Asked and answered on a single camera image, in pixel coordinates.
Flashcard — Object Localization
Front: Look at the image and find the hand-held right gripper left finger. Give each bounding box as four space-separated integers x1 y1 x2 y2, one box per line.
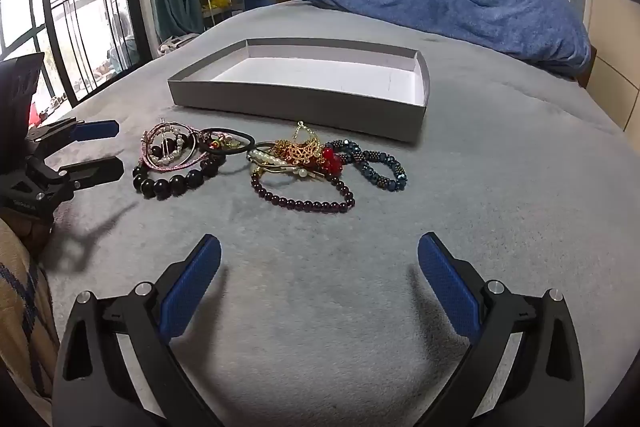
51 234 223 427

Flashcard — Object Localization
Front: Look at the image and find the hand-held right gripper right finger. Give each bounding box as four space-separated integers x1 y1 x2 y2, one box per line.
417 232 586 427

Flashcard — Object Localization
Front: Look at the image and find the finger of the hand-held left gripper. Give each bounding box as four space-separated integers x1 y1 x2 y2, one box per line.
42 156 125 198
27 118 120 158

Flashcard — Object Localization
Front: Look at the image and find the pink cord bracelet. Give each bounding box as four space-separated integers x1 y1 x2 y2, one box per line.
141 122 207 170

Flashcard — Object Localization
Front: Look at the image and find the large black bead bracelet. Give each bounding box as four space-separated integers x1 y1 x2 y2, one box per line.
132 152 226 200

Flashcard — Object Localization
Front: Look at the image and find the silver bangle with pearls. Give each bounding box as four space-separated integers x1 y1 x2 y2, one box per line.
147 119 201 162

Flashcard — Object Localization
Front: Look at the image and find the small gold charm bracelet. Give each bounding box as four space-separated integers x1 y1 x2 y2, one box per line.
205 132 246 151

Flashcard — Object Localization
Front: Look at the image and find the black cord bracelet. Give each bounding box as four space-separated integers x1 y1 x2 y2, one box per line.
327 139 408 192

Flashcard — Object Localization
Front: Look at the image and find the black beaded bracelet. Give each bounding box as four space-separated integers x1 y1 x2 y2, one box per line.
251 169 356 214

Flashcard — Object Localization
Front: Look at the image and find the black hair tie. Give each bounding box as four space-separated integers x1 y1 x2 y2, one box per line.
199 127 256 155

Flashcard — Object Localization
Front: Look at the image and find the white pearl bracelet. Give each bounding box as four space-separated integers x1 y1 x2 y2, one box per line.
247 147 321 182

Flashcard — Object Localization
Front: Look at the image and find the red bead ornament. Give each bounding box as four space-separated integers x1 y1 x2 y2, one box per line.
319 146 346 174

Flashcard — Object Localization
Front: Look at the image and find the red orange bracelet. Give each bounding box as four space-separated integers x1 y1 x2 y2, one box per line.
272 121 325 168

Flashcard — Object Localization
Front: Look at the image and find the grey cardboard box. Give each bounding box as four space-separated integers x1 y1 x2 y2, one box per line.
167 38 431 144

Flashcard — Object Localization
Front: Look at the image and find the grey bed cover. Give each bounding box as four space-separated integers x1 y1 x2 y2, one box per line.
37 1 640 427

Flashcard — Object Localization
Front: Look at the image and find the beige wardrobe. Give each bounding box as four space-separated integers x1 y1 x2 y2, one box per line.
581 0 640 135

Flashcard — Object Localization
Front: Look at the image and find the blue fleece blanket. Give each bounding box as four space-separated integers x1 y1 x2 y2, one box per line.
272 0 593 80

